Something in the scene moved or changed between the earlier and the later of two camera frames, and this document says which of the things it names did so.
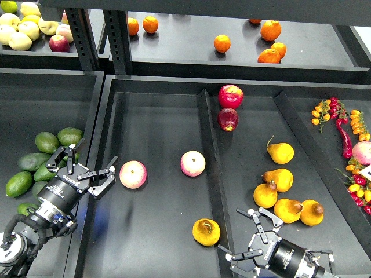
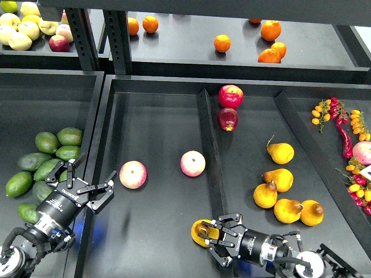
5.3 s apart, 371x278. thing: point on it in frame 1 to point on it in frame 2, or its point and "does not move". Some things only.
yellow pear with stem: (206, 231) does not move
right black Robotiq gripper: (267, 250) to (247, 244)
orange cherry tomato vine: (320, 114) does not move
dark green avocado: (36, 187) does not move
